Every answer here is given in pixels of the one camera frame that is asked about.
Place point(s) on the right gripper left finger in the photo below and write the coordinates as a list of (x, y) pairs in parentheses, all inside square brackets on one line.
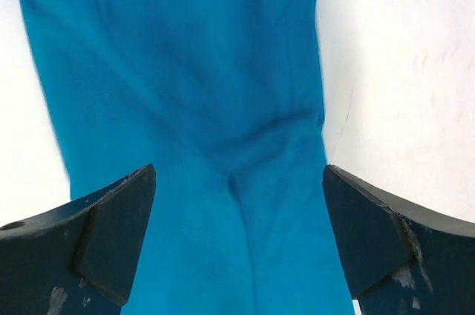
[(81, 257)]

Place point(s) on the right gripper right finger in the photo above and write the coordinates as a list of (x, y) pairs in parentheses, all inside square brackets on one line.
[(399, 257)]

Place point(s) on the blue t shirt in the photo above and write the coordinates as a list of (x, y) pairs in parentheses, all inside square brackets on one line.
[(224, 98)]

